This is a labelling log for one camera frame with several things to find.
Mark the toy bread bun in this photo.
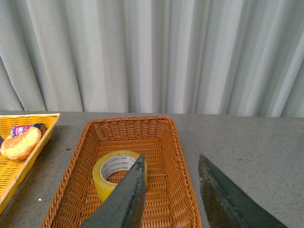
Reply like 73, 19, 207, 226
0, 127, 42, 160

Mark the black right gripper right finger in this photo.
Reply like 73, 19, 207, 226
198, 154, 286, 228

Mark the grey pleated curtain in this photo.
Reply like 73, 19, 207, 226
0, 0, 304, 117

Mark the yellow packing tape roll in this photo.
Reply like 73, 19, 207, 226
92, 150, 147, 204

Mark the brown wicker basket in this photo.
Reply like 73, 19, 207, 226
42, 116, 201, 228

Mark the yellow woven basket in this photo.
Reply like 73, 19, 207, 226
0, 113, 60, 212

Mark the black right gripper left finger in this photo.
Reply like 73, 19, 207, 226
81, 154, 146, 228

